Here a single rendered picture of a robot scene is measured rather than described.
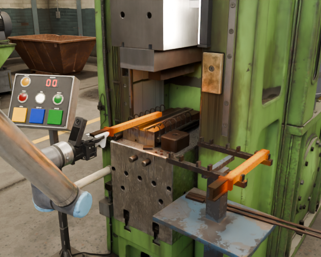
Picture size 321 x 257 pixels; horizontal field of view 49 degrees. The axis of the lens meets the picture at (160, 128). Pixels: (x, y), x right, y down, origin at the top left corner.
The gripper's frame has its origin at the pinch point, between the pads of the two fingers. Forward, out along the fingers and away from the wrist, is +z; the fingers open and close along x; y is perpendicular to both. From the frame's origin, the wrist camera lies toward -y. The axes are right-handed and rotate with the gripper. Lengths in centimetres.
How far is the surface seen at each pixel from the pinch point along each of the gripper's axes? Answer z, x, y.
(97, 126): 210, -238, 109
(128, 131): 23.7, -8.7, 9.3
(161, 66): 30.1, 7.3, -23.6
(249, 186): 43, 48, 30
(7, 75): 238, -495, 73
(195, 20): 50, 12, -42
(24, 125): -1, -58, 9
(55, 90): 14, -49, -8
